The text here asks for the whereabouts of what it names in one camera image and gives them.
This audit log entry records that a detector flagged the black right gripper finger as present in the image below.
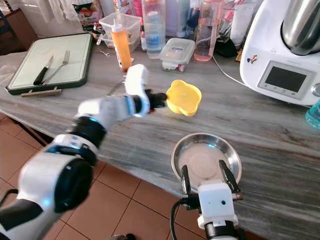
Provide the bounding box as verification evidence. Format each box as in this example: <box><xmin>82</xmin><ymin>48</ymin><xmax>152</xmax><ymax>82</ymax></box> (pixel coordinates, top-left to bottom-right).
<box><xmin>218</xmin><ymin>160</ymin><xmax>242</xmax><ymax>196</ymax></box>
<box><xmin>180</xmin><ymin>164</ymin><xmax>192</xmax><ymax>197</ymax></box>

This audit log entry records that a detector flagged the yellow scalloped plastic bowl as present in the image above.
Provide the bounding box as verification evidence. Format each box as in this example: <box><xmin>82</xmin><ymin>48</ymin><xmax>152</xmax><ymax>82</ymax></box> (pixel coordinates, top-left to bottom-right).
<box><xmin>166</xmin><ymin>79</ymin><xmax>203</xmax><ymax>117</ymax></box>

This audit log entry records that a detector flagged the round stainless steel plate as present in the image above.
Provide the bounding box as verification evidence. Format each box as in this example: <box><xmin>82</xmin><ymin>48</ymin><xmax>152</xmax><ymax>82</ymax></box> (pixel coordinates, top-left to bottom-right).
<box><xmin>171</xmin><ymin>132</ymin><xmax>243</xmax><ymax>193</ymax></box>

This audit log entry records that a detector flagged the clear lidded food container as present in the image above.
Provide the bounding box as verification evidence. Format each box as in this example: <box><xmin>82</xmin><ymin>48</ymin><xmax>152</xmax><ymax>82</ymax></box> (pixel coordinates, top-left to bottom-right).
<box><xmin>159</xmin><ymin>37</ymin><xmax>196</xmax><ymax>72</ymax></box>

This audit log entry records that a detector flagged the orange sauce squeeze bottle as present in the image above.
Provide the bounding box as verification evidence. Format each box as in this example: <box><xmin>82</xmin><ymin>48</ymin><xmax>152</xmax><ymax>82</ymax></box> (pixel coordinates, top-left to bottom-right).
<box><xmin>111</xmin><ymin>14</ymin><xmax>133</xmax><ymax>72</ymax></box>

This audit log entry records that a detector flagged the clear bottle blue label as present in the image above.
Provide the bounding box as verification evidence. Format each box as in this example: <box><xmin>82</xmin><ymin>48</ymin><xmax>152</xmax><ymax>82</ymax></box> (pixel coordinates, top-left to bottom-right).
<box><xmin>142</xmin><ymin>0</ymin><xmax>167</xmax><ymax>58</ymax></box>

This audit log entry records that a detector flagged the pink translucent pitcher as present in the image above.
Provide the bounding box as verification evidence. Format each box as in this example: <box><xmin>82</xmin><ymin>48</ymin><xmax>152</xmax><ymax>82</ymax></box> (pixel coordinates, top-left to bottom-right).
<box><xmin>193</xmin><ymin>0</ymin><xmax>226</xmax><ymax>62</ymax></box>

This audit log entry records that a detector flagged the small black appliance base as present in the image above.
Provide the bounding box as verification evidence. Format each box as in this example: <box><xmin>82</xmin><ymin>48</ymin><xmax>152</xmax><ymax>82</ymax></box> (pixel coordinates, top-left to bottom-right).
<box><xmin>215</xmin><ymin>37</ymin><xmax>238</xmax><ymax>58</ymax></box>

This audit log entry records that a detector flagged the clear open plastic tub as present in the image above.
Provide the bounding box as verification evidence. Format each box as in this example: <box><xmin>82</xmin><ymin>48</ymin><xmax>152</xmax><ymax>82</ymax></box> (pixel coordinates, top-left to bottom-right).
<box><xmin>99</xmin><ymin>12</ymin><xmax>143</xmax><ymax>51</ymax></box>

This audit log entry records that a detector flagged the white cutting board dark rim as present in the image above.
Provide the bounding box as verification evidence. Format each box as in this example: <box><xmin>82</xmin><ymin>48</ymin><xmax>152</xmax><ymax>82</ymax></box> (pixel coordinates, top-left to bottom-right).
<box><xmin>5</xmin><ymin>32</ymin><xmax>93</xmax><ymax>96</ymax></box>

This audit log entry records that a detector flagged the silver metal fork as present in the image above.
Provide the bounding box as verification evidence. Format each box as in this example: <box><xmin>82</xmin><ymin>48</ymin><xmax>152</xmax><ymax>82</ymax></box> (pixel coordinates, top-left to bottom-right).
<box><xmin>43</xmin><ymin>50</ymin><xmax>71</xmax><ymax>85</ymax></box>

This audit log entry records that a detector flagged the teal clear water bottle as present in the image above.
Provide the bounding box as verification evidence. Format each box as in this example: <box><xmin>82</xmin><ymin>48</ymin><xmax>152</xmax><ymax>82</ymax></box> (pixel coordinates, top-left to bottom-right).
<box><xmin>305</xmin><ymin>99</ymin><xmax>320</xmax><ymax>130</ymax></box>

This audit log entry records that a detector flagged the printed food packet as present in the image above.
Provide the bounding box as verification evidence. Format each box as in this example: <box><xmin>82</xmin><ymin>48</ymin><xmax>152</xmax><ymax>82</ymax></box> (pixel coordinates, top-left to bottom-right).
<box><xmin>72</xmin><ymin>0</ymin><xmax>105</xmax><ymax>32</ymax></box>

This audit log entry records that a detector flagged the white translucent tall bottle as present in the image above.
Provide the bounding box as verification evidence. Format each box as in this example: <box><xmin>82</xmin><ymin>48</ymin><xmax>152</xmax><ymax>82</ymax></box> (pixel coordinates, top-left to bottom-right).
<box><xmin>230</xmin><ymin>0</ymin><xmax>256</xmax><ymax>48</ymax></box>

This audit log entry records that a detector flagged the white food processor steel bowl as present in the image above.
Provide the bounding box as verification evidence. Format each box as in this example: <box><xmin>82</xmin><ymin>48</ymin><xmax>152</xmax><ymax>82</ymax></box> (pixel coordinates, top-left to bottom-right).
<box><xmin>240</xmin><ymin>0</ymin><xmax>320</xmax><ymax>107</ymax></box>

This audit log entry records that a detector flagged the white plastic bag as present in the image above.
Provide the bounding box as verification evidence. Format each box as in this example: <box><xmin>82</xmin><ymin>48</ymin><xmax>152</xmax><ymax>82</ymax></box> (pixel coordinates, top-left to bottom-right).
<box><xmin>20</xmin><ymin>0</ymin><xmax>76</xmax><ymax>38</ymax></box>

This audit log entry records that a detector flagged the dark wooden furniture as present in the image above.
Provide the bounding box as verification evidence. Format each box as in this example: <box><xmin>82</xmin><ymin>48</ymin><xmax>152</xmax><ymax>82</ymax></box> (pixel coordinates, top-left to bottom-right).
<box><xmin>0</xmin><ymin>7</ymin><xmax>40</xmax><ymax>56</ymax></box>

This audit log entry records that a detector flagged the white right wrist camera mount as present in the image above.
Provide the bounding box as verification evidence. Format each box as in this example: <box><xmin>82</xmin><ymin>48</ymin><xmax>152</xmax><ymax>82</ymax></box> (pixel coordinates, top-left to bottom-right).
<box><xmin>196</xmin><ymin>182</ymin><xmax>239</xmax><ymax>228</ymax></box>

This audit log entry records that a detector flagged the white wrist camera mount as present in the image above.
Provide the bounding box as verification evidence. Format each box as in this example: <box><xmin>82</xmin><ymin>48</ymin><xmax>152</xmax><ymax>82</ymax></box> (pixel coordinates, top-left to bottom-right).
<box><xmin>124</xmin><ymin>63</ymin><xmax>152</xmax><ymax>118</ymax></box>
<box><xmin>196</xmin><ymin>182</ymin><xmax>239</xmax><ymax>228</ymax></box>

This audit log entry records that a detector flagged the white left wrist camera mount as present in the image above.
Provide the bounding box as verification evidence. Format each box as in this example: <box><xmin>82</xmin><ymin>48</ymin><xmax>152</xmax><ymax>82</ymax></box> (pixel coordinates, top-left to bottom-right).
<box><xmin>124</xmin><ymin>63</ymin><xmax>152</xmax><ymax>118</ymax></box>

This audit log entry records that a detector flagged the white power cable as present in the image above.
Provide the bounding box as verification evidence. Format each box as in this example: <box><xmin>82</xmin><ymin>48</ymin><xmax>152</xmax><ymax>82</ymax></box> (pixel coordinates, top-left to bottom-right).
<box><xmin>211</xmin><ymin>54</ymin><xmax>251</xmax><ymax>87</ymax></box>

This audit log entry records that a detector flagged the black handled table knife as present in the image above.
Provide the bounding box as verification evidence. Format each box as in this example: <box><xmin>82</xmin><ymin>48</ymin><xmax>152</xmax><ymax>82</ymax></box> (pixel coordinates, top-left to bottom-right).
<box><xmin>32</xmin><ymin>55</ymin><xmax>54</xmax><ymax>86</ymax></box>

